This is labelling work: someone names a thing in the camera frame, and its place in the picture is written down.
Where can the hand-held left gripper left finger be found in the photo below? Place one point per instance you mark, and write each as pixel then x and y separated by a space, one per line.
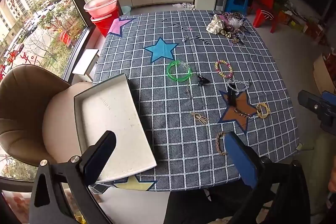
pixel 101 153

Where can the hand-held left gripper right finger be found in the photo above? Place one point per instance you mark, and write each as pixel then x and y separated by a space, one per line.
pixel 240 158

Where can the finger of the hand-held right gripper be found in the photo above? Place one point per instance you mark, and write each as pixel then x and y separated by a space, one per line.
pixel 329 108
pixel 311 103

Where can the white shallow box tray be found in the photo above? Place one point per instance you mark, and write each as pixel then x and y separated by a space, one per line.
pixel 115 124

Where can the rhinestone barrette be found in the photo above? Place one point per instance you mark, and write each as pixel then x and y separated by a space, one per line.
pixel 242 113

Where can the beige hollow hair clip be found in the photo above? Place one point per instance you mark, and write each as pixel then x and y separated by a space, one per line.
pixel 199 118

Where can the black hair claw clip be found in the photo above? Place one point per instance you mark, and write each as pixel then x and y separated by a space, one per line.
pixel 202 80

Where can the green translucent bangle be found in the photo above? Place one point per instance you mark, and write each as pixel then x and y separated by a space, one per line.
pixel 170 74

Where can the cardboard box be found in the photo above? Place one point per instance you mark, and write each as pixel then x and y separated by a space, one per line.
pixel 324 74

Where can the person's black pants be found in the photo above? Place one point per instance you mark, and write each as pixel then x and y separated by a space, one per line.
pixel 210 205

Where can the black flat hair clip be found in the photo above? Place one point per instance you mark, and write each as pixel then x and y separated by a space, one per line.
pixel 232 98

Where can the beige upholstered chair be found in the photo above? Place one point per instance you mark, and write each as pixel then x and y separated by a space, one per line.
pixel 29 108

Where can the orange checkered printed cloth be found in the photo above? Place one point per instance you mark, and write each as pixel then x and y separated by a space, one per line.
pixel 15 204

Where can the red plastic chair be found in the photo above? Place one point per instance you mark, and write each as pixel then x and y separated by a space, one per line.
pixel 265 7

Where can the pile of scrunchies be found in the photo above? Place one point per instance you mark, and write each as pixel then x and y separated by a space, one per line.
pixel 223 24

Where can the teal plastic basin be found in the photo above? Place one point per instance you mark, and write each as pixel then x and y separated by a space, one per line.
pixel 126 10

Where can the white cloth on floor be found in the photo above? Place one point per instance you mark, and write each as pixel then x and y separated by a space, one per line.
pixel 183 5

